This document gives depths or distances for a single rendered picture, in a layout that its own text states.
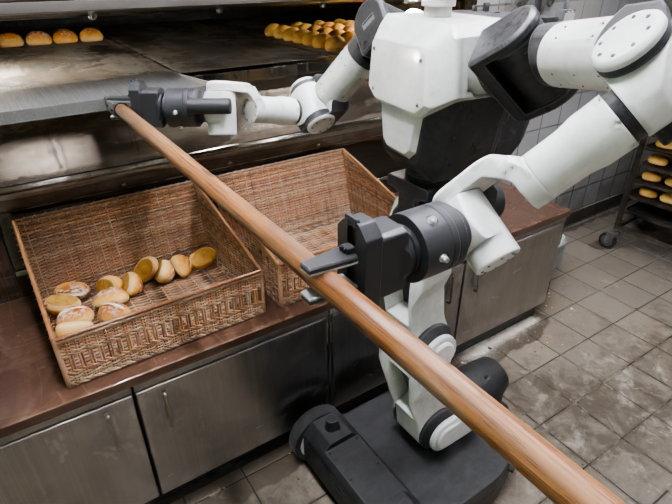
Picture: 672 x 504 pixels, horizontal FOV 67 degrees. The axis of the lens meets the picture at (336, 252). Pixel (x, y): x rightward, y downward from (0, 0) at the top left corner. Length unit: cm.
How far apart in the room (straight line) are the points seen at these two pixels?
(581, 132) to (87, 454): 135
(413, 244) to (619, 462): 163
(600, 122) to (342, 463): 127
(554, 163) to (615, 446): 163
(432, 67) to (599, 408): 165
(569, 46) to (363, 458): 127
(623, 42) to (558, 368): 187
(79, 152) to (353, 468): 124
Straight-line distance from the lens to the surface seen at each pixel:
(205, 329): 148
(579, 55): 75
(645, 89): 64
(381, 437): 174
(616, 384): 242
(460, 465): 171
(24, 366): 158
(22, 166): 170
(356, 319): 50
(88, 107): 138
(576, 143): 64
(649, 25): 65
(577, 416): 221
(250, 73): 182
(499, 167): 66
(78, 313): 161
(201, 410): 159
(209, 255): 176
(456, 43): 95
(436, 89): 96
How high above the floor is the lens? 150
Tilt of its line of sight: 30 degrees down
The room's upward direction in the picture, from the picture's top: straight up
